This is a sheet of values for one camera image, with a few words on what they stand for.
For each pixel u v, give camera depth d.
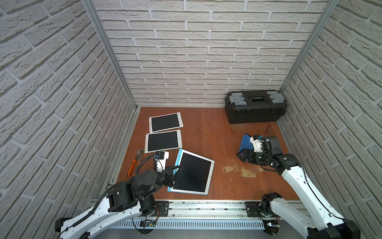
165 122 1.10
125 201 0.48
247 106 0.99
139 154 0.92
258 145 0.71
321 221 0.40
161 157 0.58
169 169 0.59
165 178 0.57
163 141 1.05
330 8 0.70
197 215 0.74
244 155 0.69
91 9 0.70
